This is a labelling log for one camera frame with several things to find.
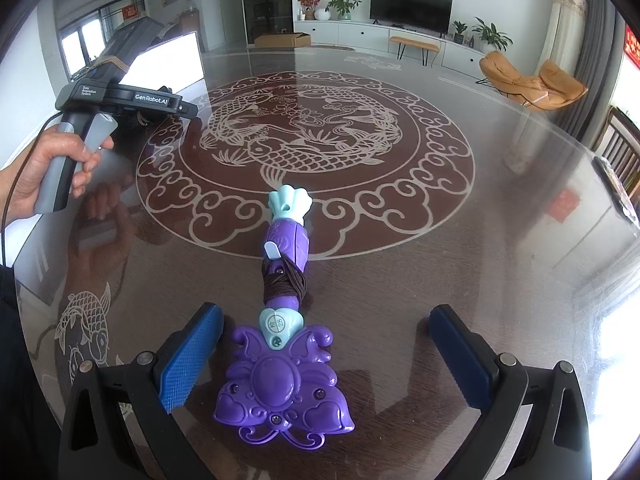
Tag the white television cabinet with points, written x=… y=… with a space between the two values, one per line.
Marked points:
x=350 y=35

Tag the glass balcony door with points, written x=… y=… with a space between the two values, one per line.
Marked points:
x=85 y=40

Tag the red wall hanging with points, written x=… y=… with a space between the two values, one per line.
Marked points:
x=633 y=46

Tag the wooden bench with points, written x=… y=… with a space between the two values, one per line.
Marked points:
x=414 y=44

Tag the brown patterned glass desktop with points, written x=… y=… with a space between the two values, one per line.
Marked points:
x=400 y=260

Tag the orange lounge chair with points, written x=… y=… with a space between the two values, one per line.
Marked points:
x=520 y=82

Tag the cardboard box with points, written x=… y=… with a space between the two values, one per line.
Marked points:
x=282 y=39

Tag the person's dark clothing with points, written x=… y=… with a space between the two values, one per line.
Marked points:
x=25 y=385

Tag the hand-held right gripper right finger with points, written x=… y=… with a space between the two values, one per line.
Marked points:
x=460 y=360

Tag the small potted plant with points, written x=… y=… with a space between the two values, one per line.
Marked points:
x=459 y=31

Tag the purple toy wand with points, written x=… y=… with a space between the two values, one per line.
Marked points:
x=280 y=385

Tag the wooden dining chair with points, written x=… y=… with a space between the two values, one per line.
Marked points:
x=620 y=140

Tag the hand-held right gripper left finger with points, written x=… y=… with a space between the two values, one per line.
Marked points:
x=192 y=360

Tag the large potted plant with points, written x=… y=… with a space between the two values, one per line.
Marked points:
x=491 y=35

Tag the dark display cabinet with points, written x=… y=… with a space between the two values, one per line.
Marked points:
x=265 y=0

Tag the grey curtain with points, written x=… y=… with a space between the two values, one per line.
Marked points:
x=600 y=60

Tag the dark flat object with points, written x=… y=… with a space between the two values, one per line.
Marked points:
x=617 y=190

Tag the red flower bouquet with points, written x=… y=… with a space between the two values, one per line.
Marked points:
x=309 y=4

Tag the black flat television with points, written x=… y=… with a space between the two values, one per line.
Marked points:
x=411 y=7

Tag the person's left hand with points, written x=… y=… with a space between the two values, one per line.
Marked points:
x=30 y=170

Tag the black rectangular box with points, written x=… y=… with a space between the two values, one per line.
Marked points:
x=132 y=35

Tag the cream curtain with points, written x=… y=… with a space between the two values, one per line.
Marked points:
x=565 y=35

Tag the leafy green potted plant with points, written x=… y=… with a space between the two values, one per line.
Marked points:
x=344 y=6

